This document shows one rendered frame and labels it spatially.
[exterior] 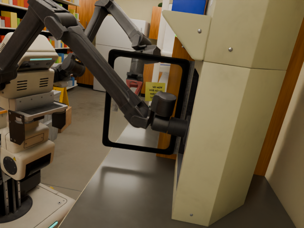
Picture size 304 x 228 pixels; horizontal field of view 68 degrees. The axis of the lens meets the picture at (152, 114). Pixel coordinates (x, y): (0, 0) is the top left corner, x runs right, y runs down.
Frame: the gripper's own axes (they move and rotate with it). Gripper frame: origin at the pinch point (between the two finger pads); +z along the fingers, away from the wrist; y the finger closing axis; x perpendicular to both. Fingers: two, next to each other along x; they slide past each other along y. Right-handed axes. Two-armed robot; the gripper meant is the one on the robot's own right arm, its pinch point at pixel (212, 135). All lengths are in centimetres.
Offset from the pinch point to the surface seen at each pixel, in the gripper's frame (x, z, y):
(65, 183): 127, -94, 107
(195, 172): 6.5, -4.6, -13.4
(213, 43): -27.2, -9.7, -12.7
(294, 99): -13.3, 33.4, 27.8
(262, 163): 15.9, 29.5, 23.2
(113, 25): -19, -178, 476
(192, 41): -26.6, -14.5, -12.7
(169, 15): -31.1, -21.1, -12.5
